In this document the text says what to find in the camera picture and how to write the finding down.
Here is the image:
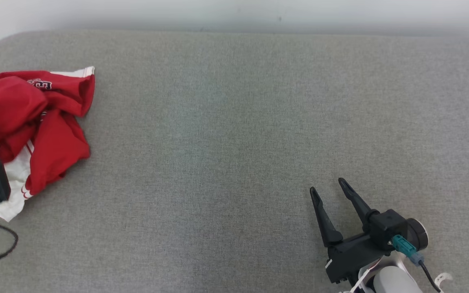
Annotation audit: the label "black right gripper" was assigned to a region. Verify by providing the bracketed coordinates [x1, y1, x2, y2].
[310, 177, 394, 284]

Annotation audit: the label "red jersey shirt white sleeves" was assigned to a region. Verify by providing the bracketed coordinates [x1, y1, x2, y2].
[0, 66, 96, 163]

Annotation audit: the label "teal right camera connector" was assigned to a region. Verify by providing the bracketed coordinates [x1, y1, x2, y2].
[391, 235, 425, 266]

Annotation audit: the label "black right camera cable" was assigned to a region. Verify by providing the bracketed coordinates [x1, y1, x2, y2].
[418, 260, 443, 292]

